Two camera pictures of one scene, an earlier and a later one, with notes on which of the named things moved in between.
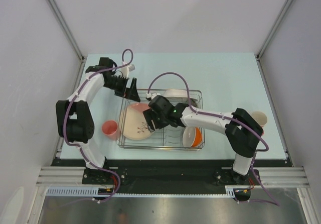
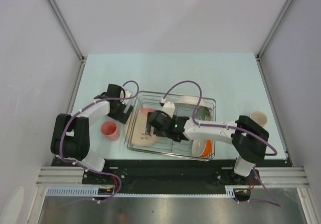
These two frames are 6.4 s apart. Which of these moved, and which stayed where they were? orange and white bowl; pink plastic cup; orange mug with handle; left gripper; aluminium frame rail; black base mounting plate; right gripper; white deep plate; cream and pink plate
Moved: cream and pink plate; white deep plate; right gripper; orange and white bowl; left gripper
Stayed: pink plastic cup; aluminium frame rail; orange mug with handle; black base mounting plate
